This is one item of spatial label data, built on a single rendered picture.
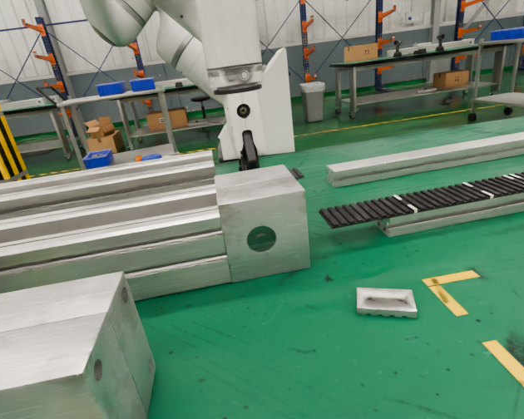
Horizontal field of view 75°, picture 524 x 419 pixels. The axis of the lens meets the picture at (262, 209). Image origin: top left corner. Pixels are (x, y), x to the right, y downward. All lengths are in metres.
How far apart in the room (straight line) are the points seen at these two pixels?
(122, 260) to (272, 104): 0.57
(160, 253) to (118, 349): 0.14
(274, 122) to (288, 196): 0.51
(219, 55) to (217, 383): 0.41
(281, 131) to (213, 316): 0.58
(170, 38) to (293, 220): 0.68
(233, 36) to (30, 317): 0.40
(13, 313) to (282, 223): 0.23
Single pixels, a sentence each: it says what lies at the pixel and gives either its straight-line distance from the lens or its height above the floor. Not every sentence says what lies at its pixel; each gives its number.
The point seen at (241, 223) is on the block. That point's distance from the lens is 0.35.
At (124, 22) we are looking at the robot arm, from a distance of 0.97.
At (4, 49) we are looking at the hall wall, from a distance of 9.05.
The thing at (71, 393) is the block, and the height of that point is 0.86.
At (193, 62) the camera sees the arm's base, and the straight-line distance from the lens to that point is 0.93.
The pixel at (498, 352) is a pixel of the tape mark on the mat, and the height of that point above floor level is 0.78.
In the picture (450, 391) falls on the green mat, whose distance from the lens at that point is 0.29.
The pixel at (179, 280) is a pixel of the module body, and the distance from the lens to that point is 0.38.
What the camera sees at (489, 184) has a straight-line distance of 0.54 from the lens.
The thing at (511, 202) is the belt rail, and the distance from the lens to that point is 0.55.
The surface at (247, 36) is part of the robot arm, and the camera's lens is 0.52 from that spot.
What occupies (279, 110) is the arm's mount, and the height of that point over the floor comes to 0.88.
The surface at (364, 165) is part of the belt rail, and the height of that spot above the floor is 0.81.
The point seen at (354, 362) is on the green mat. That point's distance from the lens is 0.30.
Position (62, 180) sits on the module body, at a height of 0.86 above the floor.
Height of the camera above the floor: 1.00
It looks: 24 degrees down
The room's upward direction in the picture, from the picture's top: 8 degrees counter-clockwise
